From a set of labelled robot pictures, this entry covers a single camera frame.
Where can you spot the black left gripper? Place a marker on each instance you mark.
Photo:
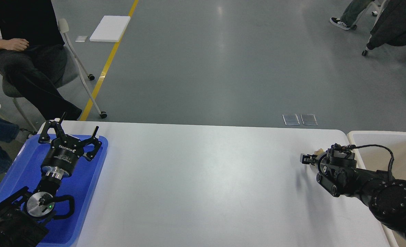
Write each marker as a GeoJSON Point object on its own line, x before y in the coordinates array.
{"type": "Point", "coordinates": [63, 154]}

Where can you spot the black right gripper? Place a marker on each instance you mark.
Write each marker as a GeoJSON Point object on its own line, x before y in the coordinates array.
{"type": "Point", "coordinates": [321, 159]}

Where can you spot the beige paper ball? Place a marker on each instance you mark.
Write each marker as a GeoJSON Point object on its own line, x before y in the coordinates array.
{"type": "Point", "coordinates": [319, 152]}

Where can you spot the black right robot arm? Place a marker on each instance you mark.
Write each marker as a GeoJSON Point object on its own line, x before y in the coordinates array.
{"type": "Point", "coordinates": [379, 190]}

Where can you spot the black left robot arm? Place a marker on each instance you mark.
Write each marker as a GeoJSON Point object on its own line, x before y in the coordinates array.
{"type": "Point", "coordinates": [24, 214]}

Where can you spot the right clear floor plate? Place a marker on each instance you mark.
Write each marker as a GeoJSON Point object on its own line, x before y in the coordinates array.
{"type": "Point", "coordinates": [309, 119]}

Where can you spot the clear floor plate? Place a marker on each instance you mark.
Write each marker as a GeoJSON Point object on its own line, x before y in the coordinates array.
{"type": "Point", "coordinates": [291, 119]}
{"type": "Point", "coordinates": [309, 119]}

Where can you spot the left clear floor plate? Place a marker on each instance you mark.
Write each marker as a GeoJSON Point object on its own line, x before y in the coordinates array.
{"type": "Point", "coordinates": [291, 119]}

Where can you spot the grey rolling chair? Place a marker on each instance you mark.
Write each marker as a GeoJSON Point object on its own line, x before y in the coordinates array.
{"type": "Point", "coordinates": [73, 69]}

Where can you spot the small white floor card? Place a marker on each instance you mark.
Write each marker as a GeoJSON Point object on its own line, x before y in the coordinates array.
{"type": "Point", "coordinates": [81, 39]}

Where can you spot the seated person in black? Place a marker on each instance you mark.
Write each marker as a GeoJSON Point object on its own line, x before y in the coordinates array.
{"type": "Point", "coordinates": [32, 57]}

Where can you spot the white foam board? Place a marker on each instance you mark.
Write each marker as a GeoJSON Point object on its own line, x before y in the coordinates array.
{"type": "Point", "coordinates": [110, 29]}

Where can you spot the person with checkered shoe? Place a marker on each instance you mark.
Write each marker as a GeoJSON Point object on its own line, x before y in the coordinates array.
{"type": "Point", "coordinates": [350, 14]}

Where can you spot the chair with black jacket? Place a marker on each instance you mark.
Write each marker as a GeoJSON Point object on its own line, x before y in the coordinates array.
{"type": "Point", "coordinates": [390, 28]}

